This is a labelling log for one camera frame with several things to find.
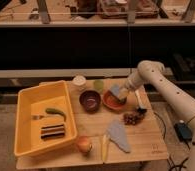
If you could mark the grey cloth-covered gripper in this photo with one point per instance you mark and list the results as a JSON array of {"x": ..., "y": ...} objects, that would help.
[{"x": 131, "y": 84}]

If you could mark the blue and yellow sponge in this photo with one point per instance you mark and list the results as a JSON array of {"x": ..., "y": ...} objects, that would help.
[{"x": 117, "y": 91}]

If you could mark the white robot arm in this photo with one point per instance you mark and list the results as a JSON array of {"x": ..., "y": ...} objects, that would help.
[{"x": 183, "y": 104}]

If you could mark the red bowl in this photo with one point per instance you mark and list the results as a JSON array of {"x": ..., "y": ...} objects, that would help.
[{"x": 111, "y": 102}]

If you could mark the dark purple bowl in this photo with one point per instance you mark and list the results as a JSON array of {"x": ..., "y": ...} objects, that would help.
[{"x": 90, "y": 101}]

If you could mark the striped dark sponge block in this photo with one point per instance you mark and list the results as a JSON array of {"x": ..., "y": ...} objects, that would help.
[{"x": 53, "y": 131}]

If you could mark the green cup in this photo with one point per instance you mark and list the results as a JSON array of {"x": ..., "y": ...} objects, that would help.
[{"x": 98, "y": 85}]

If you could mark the grey-blue cloth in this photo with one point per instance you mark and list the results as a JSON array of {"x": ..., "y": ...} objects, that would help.
[{"x": 117, "y": 134}]

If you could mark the white cup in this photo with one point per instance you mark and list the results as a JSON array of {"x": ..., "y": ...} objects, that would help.
[{"x": 80, "y": 82}]

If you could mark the wooden table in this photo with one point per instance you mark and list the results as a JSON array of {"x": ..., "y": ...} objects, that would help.
[{"x": 145, "y": 140}]

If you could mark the yellow banana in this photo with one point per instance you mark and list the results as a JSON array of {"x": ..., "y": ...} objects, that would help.
[{"x": 104, "y": 147}]

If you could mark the black power adapter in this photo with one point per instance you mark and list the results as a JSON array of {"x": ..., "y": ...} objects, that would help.
[{"x": 183, "y": 132}]

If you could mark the green pepper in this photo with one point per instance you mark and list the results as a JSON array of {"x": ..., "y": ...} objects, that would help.
[{"x": 55, "y": 111}]

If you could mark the small metal fork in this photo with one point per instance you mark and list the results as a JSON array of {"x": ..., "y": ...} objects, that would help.
[{"x": 37, "y": 117}]

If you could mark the yellow plastic bin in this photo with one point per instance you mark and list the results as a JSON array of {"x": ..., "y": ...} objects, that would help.
[{"x": 41, "y": 106}]

